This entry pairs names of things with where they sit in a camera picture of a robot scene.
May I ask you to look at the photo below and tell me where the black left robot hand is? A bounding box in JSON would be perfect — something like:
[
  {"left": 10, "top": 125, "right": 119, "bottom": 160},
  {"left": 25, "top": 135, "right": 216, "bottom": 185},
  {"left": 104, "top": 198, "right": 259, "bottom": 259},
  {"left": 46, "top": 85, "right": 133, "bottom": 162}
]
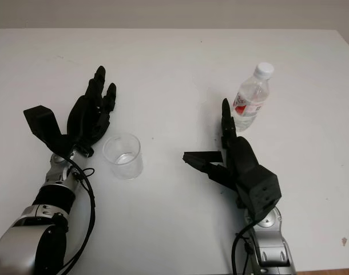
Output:
[{"left": 66, "top": 66, "right": 118, "bottom": 158}]

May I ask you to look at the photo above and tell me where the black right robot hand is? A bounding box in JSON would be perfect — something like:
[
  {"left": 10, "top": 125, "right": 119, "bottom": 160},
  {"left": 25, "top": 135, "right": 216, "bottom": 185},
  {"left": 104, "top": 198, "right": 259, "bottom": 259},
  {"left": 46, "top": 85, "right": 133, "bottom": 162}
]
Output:
[{"left": 181, "top": 98, "right": 261, "bottom": 209}]

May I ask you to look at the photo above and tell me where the clear plastic water bottle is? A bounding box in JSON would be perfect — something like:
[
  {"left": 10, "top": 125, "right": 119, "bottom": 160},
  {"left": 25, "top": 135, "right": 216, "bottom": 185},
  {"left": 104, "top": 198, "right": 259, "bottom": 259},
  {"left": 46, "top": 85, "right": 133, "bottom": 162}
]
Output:
[{"left": 231, "top": 62, "right": 275, "bottom": 132}]

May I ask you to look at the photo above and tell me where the clear plastic cup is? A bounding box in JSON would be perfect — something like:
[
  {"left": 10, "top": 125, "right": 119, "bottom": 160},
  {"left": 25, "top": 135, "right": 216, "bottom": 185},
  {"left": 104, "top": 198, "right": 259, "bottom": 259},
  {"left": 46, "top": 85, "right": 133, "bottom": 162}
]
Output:
[{"left": 102, "top": 133, "right": 144, "bottom": 181}]

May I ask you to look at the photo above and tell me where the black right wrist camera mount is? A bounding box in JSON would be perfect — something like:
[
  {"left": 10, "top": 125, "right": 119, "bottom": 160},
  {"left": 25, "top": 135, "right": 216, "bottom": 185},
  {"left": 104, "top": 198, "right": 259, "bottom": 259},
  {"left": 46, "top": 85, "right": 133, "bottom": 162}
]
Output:
[{"left": 236, "top": 165, "right": 283, "bottom": 222}]

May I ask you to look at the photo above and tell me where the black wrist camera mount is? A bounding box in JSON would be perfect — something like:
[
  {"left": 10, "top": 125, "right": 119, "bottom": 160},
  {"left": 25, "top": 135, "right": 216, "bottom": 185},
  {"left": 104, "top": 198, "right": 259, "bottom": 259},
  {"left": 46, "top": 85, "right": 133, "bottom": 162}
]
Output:
[
  {"left": 23, "top": 105, "right": 78, "bottom": 157},
  {"left": 236, "top": 165, "right": 283, "bottom": 222}
]

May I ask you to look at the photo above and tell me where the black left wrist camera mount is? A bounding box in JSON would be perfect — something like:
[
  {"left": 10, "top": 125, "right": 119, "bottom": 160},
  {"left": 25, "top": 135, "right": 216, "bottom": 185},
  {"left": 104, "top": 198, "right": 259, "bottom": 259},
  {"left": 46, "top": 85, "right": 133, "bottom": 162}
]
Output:
[{"left": 23, "top": 105, "right": 78, "bottom": 157}]

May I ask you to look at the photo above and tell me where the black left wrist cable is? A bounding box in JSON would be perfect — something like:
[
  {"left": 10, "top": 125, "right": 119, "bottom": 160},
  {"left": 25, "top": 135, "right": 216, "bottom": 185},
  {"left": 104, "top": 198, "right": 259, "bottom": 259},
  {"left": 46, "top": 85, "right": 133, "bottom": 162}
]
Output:
[{"left": 60, "top": 153, "right": 97, "bottom": 272}]

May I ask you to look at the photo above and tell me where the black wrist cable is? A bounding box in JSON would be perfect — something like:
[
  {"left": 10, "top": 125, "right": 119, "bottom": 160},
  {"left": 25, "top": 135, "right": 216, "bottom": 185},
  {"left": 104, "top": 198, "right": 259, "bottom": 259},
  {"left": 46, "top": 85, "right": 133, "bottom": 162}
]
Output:
[
  {"left": 231, "top": 219, "right": 263, "bottom": 275},
  {"left": 60, "top": 153, "right": 97, "bottom": 272}
]

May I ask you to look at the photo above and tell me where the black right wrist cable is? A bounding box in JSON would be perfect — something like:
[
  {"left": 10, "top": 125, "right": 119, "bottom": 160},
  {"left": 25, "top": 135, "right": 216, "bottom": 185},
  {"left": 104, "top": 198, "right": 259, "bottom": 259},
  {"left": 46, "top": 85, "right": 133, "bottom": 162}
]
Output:
[{"left": 231, "top": 219, "right": 263, "bottom": 275}]

